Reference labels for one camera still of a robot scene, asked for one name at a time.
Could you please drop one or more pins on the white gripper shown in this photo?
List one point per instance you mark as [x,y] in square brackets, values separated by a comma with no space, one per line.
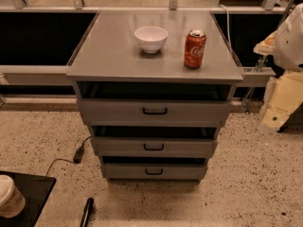
[290,46]

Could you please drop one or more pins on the grey bottom drawer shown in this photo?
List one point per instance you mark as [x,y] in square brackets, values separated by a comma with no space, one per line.
[118,171]

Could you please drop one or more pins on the grey drawer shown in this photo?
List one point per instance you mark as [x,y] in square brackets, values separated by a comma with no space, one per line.
[153,147]
[118,171]
[162,113]

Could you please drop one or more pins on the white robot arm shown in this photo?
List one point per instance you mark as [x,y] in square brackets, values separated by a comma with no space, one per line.
[288,53]

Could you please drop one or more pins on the grey drawer cabinet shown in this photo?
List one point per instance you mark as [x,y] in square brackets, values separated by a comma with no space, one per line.
[214,81]

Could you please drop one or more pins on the grey top drawer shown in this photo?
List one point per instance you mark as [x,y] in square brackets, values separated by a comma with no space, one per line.
[162,113]

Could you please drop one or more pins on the grey middle drawer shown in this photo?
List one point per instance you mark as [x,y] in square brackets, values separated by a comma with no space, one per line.
[153,147]

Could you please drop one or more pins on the orange soda can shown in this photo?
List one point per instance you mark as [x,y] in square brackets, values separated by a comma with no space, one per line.
[194,49]

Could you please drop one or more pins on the white bowl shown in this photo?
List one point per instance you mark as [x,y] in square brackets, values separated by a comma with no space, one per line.
[151,38]

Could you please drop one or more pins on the black marker pen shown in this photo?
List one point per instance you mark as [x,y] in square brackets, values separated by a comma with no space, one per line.
[88,208]

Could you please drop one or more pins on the white paper coffee cup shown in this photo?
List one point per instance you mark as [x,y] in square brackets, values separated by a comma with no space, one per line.
[12,201]

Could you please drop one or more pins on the black power adapter with cable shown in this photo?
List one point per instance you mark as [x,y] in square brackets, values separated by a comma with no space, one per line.
[77,158]

